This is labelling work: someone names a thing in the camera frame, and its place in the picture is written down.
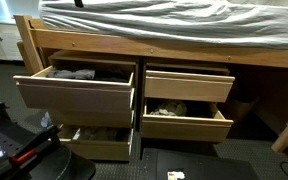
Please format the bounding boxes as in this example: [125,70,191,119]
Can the grey clothes in top drawer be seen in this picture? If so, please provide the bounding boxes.
[47,68,95,80]

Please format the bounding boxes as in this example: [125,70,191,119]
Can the grey sheeted mattress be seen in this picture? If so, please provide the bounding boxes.
[38,0,288,49]

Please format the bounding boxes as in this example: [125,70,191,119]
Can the black box with sticker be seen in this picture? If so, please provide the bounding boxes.
[139,148,259,180]

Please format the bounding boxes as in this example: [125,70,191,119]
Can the white wall radiator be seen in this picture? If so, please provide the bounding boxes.
[0,32,22,61]

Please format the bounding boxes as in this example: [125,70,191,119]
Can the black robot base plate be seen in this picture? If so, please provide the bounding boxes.
[0,102,96,180]

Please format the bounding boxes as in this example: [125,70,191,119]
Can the wooden drawer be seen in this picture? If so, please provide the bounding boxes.
[49,110,134,128]
[141,98,233,143]
[145,70,235,102]
[58,125,134,161]
[13,66,134,112]

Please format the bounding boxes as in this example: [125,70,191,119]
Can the light clothes in bottom drawer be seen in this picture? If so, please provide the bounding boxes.
[73,127,117,141]

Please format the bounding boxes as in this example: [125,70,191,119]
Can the clamp with orange handle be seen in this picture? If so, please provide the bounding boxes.
[9,125,60,167]

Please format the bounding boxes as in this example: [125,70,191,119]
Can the wooden bed frame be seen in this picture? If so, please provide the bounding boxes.
[13,14,288,154]

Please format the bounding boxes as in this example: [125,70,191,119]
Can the beige cloth in right drawer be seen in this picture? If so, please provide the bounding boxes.
[151,101,187,116]

